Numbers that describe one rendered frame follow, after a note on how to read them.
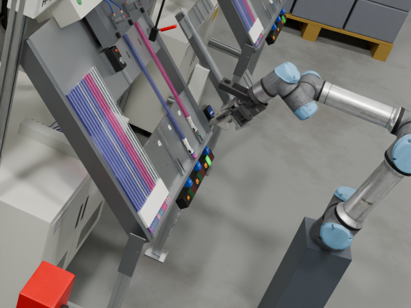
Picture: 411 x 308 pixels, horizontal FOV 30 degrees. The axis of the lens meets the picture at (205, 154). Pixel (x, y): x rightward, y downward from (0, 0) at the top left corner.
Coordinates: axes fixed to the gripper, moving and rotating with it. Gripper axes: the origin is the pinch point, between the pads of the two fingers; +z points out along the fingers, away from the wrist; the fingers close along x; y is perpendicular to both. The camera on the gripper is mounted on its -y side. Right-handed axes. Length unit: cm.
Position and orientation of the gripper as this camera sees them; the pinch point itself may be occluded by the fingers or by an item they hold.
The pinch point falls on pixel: (211, 119)
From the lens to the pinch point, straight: 265.2
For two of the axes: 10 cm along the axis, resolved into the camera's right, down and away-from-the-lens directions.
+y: 6.6, 7.2, 2.2
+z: -7.0, 4.7, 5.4
